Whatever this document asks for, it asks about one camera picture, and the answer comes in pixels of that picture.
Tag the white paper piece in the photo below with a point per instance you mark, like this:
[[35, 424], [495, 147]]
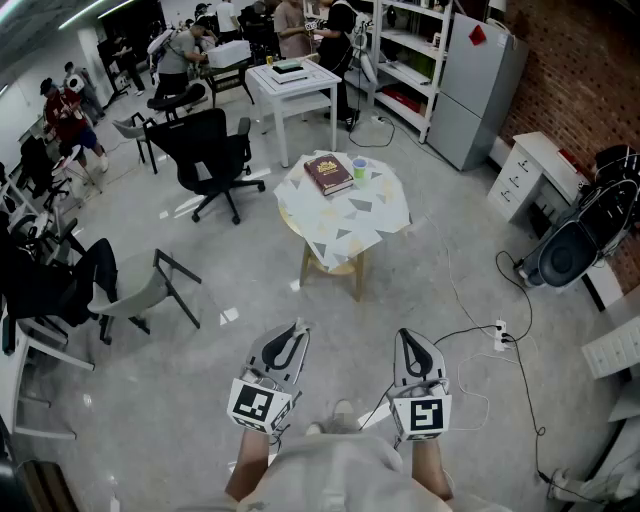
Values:
[[301, 327]]

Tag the white drawer cabinet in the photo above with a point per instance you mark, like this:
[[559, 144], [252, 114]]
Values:
[[515, 175]]

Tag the grey chair black legs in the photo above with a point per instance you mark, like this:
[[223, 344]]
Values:
[[129, 129], [135, 285]]

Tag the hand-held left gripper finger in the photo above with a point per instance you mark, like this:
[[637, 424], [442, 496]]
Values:
[[257, 357], [300, 362]]

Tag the person's left forearm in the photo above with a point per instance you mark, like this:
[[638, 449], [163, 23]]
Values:
[[250, 465]]

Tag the maroon book gold print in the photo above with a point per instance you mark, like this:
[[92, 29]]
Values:
[[327, 172]]

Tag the white tablecloth grey triangles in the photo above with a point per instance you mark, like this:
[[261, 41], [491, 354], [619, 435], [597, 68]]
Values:
[[350, 220]]

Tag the flat red box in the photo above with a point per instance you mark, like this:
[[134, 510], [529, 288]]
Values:
[[402, 99]]

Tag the person's right forearm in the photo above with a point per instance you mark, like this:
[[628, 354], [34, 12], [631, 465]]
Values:
[[430, 470]]

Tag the white desk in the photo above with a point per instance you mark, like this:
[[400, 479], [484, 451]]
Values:
[[50, 350]]

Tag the dark work table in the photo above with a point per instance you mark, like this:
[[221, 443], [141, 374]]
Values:
[[225, 75]]

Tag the person's light shoe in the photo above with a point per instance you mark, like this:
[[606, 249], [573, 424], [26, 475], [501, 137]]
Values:
[[344, 410]]

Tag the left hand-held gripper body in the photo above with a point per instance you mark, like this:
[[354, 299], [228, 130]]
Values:
[[257, 402]]

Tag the black swivel chair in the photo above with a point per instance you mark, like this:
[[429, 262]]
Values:
[[40, 165]]

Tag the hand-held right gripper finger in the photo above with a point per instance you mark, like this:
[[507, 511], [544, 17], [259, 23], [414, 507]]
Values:
[[437, 367], [400, 367]]

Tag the ceiling light strip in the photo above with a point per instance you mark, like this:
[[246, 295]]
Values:
[[95, 12]]

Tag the black office chair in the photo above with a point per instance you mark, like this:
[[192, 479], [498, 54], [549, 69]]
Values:
[[195, 145]]

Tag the small cup blue inside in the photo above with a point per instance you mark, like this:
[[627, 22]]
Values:
[[360, 172]]

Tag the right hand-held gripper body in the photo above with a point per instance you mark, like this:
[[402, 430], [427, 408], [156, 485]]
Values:
[[425, 415]]

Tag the large white box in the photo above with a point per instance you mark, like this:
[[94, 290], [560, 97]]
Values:
[[227, 52]]

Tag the black chair draped with clothes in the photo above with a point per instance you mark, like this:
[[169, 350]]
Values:
[[45, 290]]

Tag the grey refrigerator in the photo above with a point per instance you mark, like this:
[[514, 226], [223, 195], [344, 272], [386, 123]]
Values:
[[475, 100]]

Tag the person's beige shirt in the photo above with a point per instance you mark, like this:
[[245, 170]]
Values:
[[340, 475]]

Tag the black saddle stool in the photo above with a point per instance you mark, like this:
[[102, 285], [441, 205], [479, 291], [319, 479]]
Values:
[[175, 100]]

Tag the green storage boxes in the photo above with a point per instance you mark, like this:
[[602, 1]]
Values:
[[422, 62]]

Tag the round wooden table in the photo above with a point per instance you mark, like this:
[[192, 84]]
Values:
[[358, 280]]

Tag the white shelving unit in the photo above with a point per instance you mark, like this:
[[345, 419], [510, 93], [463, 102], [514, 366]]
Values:
[[431, 100]]

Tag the white square table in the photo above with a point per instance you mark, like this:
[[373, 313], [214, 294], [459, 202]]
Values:
[[325, 80]]

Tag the red paper tag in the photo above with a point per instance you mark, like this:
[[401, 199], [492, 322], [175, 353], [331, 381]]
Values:
[[477, 35]]

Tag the white tray stack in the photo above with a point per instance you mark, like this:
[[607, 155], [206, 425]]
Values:
[[290, 72]]

